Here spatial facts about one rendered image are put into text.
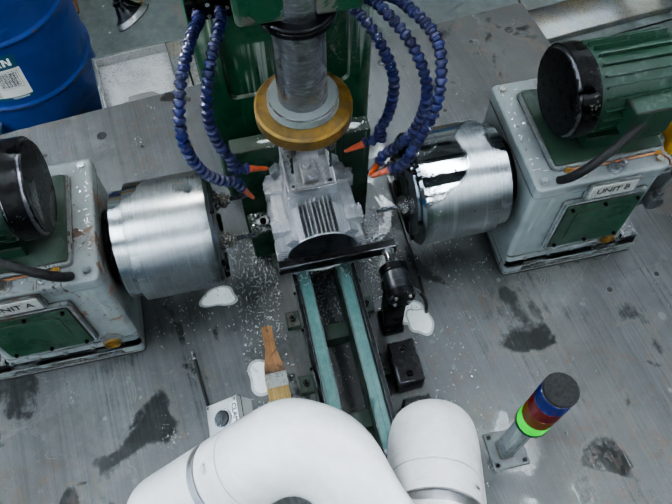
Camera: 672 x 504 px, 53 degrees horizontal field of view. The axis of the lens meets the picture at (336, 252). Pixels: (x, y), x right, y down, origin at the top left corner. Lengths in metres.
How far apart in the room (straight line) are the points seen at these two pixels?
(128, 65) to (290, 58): 1.69
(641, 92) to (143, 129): 1.26
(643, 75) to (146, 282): 1.02
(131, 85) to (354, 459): 2.18
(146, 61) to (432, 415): 2.21
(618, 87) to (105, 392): 1.23
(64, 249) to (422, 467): 0.87
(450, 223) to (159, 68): 1.58
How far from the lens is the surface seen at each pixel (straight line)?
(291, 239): 1.37
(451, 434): 0.74
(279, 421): 0.66
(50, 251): 1.37
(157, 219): 1.36
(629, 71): 1.39
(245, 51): 1.41
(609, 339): 1.71
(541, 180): 1.42
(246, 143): 1.45
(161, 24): 3.48
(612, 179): 1.48
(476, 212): 1.44
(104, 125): 2.03
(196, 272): 1.38
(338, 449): 0.66
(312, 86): 1.17
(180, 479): 0.75
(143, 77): 2.70
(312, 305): 1.50
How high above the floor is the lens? 2.28
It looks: 61 degrees down
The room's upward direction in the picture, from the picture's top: 1 degrees counter-clockwise
